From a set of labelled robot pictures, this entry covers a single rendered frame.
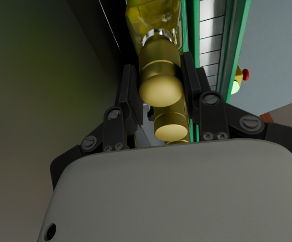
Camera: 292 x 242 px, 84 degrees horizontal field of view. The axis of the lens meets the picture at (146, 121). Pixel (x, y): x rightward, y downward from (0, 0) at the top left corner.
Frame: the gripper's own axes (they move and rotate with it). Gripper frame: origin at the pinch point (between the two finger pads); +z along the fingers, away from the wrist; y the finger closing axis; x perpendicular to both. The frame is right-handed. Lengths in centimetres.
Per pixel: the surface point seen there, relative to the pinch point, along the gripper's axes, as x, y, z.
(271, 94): -72, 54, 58
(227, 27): -10.1, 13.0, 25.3
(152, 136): -53, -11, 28
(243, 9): -4.9, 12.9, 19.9
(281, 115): -211, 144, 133
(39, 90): 0.0, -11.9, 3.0
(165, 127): -4.6, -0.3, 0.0
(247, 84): -61, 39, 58
